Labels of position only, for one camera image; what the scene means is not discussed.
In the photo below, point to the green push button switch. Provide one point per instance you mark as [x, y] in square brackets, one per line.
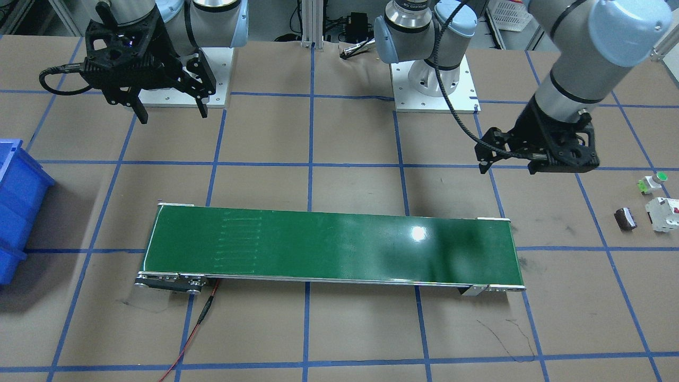
[650, 184]

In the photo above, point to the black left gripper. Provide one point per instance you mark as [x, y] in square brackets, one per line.
[533, 131]

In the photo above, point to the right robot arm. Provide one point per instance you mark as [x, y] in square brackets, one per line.
[191, 25]

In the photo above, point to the green conveyor belt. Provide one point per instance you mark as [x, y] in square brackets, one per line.
[189, 244]

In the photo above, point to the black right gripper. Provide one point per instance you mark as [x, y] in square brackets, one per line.
[165, 54]

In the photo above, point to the blue plastic bin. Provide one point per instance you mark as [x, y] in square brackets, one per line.
[23, 186]

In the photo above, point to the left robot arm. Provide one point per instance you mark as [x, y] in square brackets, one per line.
[600, 42]

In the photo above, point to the white circuit breaker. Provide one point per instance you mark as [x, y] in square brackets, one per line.
[663, 214]

